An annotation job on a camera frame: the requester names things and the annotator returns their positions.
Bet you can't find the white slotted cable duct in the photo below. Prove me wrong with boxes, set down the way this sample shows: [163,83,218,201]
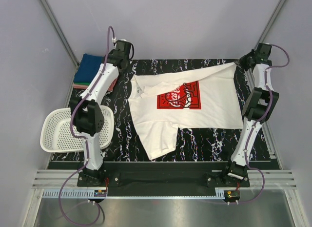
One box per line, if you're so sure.
[42,189,107,199]

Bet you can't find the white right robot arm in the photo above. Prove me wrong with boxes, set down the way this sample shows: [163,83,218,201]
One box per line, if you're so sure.
[221,44,279,186]

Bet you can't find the white Coca-Cola print t-shirt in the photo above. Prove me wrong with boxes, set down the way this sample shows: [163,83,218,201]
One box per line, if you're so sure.
[128,62,243,160]

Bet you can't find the aluminium frame post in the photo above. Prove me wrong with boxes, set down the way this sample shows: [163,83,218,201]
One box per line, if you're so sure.
[254,0,288,50]
[39,0,79,69]

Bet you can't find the white perforated plastic basket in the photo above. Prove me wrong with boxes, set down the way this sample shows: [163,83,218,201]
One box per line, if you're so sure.
[40,106,114,153]

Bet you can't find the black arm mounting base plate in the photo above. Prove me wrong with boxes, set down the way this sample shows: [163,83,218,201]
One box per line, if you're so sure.
[77,162,250,188]

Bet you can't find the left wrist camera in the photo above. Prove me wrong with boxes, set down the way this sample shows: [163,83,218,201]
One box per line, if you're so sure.
[115,40,133,55]

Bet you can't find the right aluminium frame post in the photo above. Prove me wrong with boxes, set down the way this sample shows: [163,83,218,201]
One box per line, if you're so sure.
[254,0,288,50]

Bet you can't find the left aluminium frame post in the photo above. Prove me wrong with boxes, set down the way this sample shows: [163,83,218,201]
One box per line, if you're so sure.
[39,0,79,69]

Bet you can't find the folded pink t-shirt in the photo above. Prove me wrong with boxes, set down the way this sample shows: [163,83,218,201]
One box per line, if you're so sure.
[73,78,117,91]

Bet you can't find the folded blue t-shirt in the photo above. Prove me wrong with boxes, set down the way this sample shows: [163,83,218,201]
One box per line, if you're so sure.
[74,54,103,84]

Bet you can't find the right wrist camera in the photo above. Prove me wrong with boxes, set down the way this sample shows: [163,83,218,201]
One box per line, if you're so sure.
[256,43,272,62]

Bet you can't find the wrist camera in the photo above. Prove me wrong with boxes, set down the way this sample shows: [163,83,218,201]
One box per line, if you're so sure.
[115,40,133,55]
[256,43,272,62]

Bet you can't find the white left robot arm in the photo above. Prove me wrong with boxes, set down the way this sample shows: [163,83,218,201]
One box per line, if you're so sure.
[70,48,131,184]

